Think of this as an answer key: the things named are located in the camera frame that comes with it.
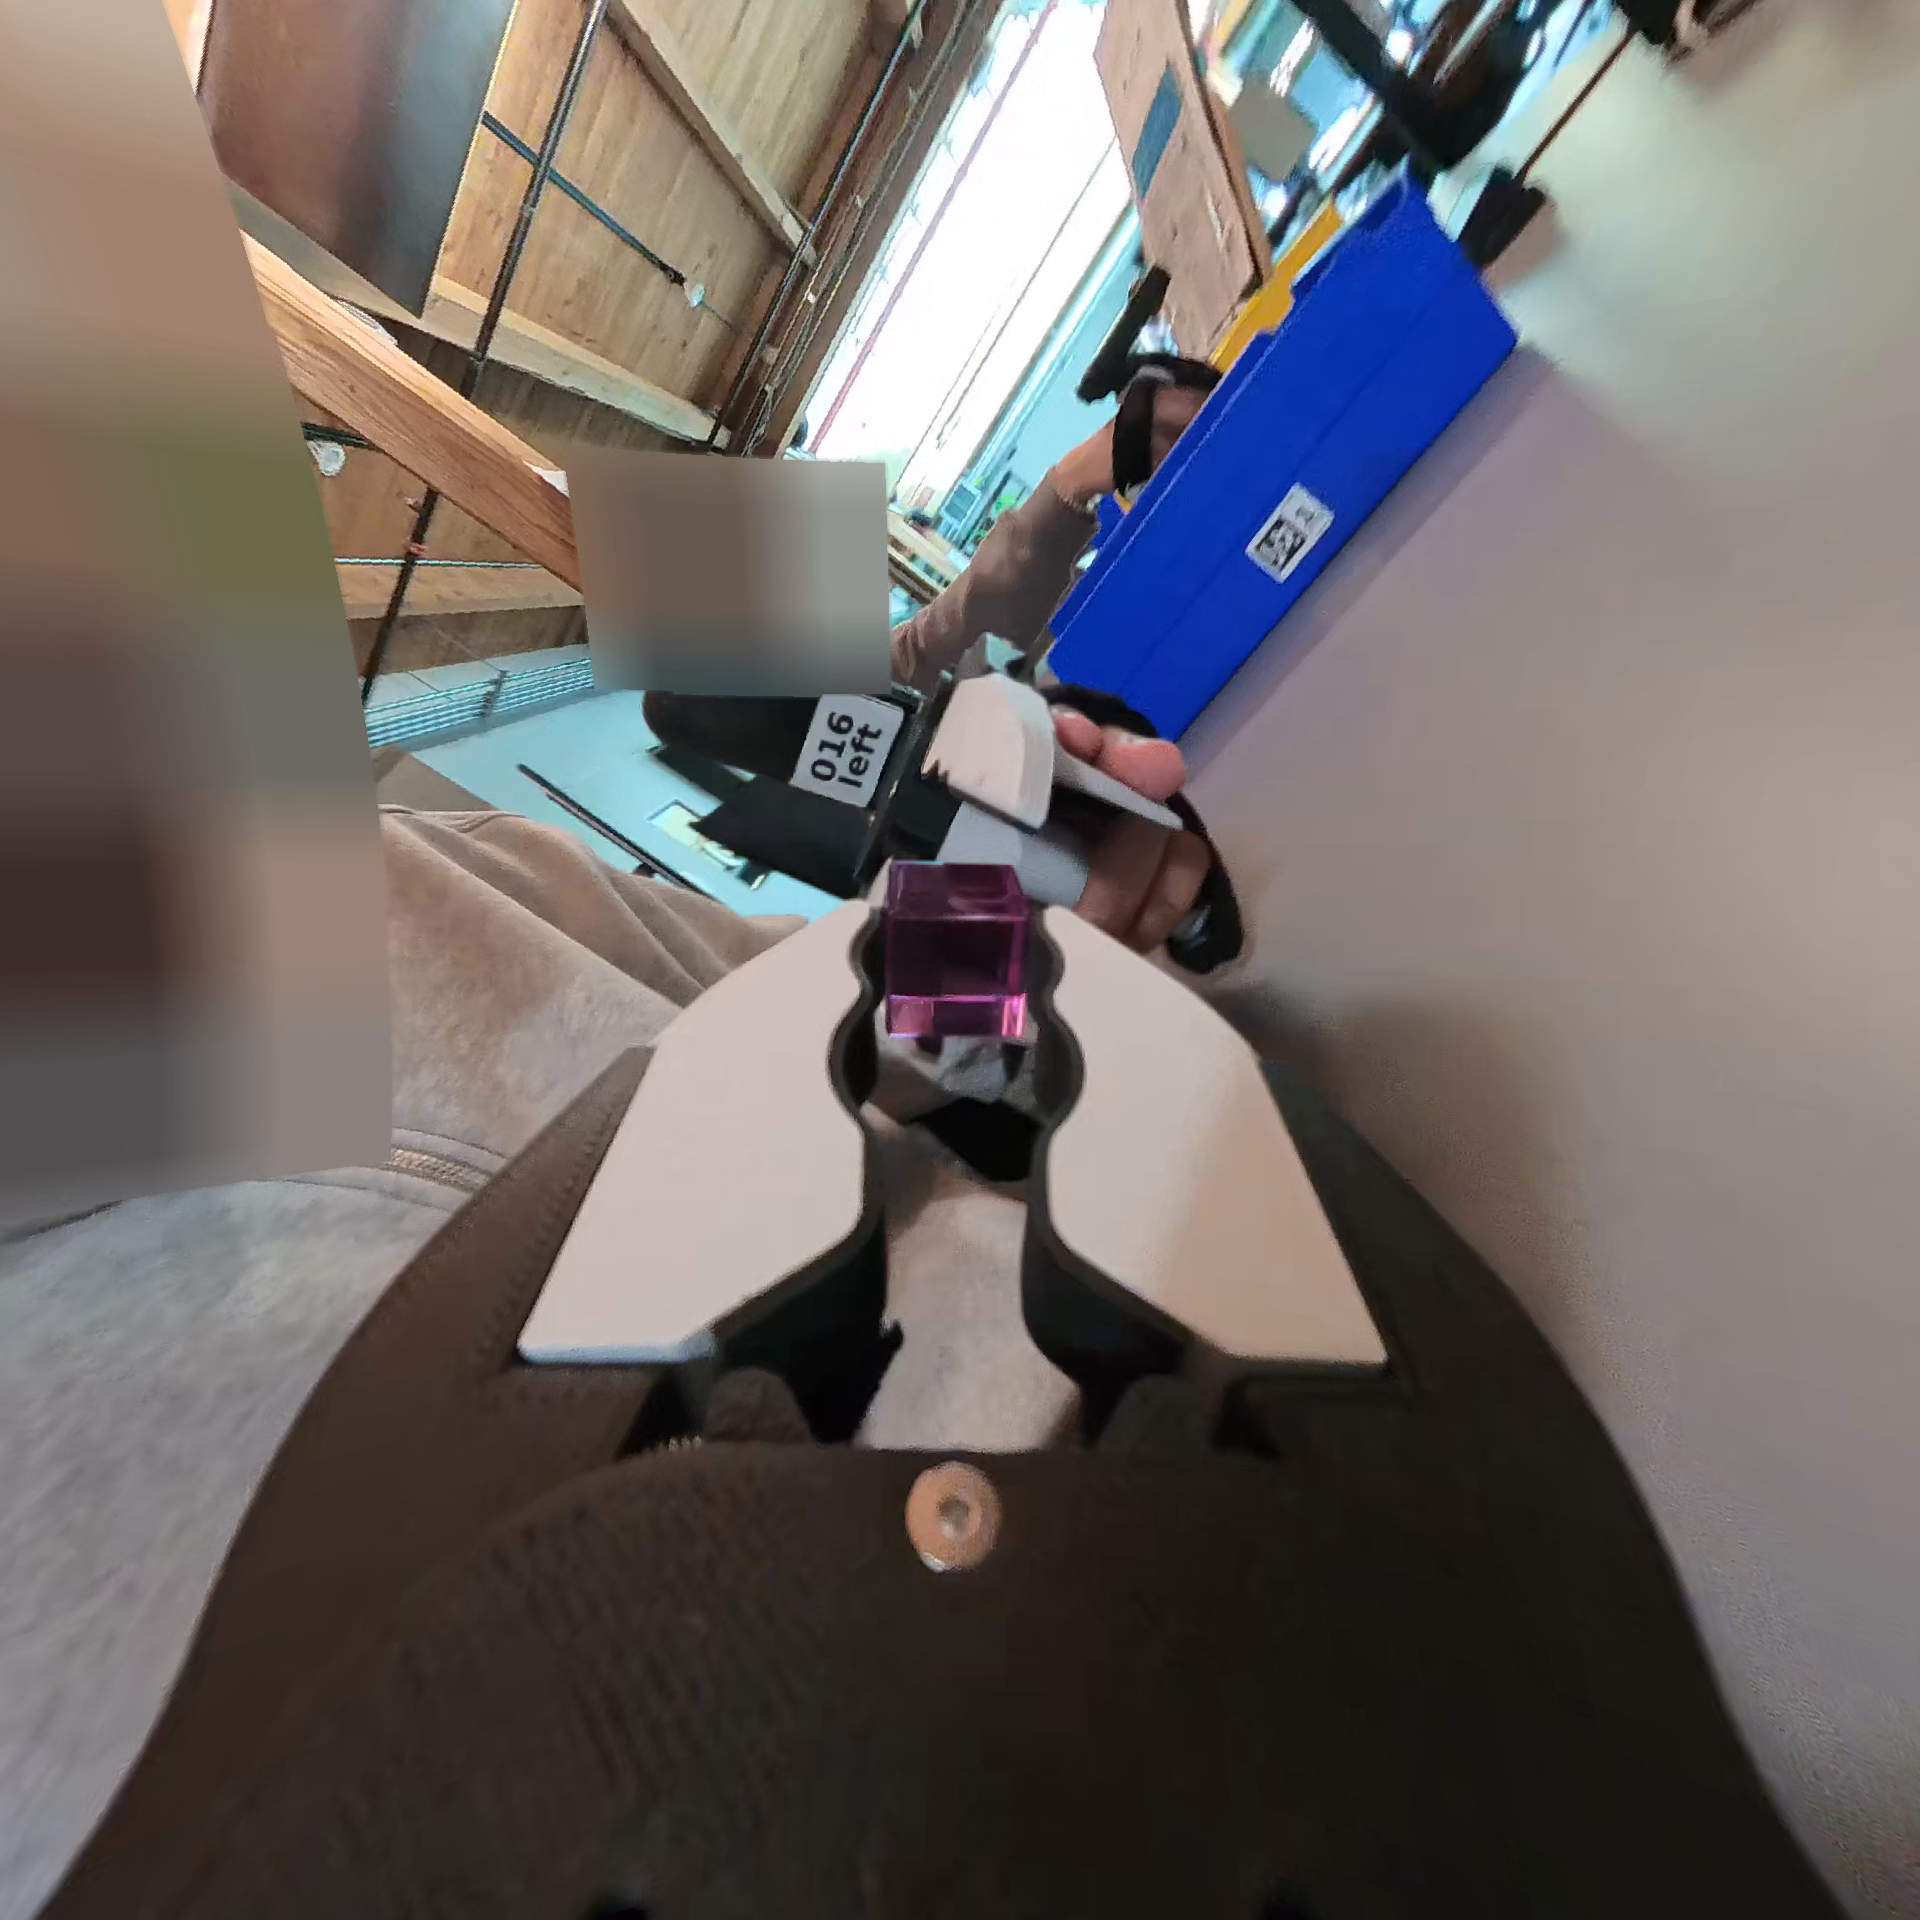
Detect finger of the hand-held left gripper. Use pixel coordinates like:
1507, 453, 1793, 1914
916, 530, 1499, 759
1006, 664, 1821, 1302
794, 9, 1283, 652
929, 675, 1181, 832

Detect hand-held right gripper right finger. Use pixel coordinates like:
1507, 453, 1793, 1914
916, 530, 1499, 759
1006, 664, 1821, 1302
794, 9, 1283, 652
1021, 902, 1390, 1376

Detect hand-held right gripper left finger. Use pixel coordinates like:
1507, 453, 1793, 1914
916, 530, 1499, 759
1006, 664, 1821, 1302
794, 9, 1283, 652
516, 897, 901, 1372

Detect transparent purple cube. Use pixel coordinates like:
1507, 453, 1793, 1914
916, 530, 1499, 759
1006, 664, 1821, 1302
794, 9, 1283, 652
883, 867, 1038, 1046

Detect blue plastic bin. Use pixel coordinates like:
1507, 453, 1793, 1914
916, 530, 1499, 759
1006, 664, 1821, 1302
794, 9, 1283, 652
1049, 174, 1523, 745

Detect person's left hand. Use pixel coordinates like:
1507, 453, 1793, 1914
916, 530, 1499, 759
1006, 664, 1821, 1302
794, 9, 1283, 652
1051, 710, 1222, 959

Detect cardboard board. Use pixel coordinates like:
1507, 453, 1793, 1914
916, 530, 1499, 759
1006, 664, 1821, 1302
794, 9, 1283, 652
1092, 0, 1276, 353

